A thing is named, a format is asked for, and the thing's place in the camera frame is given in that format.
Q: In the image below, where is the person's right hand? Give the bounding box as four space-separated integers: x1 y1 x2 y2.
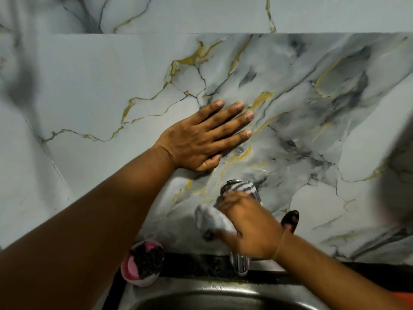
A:
214 191 286 260

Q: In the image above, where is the person's left hand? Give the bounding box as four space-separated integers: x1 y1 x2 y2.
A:
155 99 255 173

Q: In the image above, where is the striped white grey cloth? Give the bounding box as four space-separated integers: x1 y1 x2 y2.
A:
194 180 262 241

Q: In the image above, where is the person's left forearm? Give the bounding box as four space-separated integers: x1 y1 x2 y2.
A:
0 144 177 310

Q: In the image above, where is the person's right forearm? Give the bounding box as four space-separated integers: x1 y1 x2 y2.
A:
274 232 408 310

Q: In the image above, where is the chrome faucet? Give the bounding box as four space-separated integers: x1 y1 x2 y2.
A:
220 179 253 277

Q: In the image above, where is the stainless steel sink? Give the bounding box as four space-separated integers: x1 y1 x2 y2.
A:
117 277 331 310

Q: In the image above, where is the black scouring pad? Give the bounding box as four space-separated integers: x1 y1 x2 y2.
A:
133 245 165 280

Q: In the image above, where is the pink soap dish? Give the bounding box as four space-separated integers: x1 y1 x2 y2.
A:
120 240 165 287

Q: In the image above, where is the black faucet handle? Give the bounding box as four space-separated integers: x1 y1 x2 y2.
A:
280 210 300 234

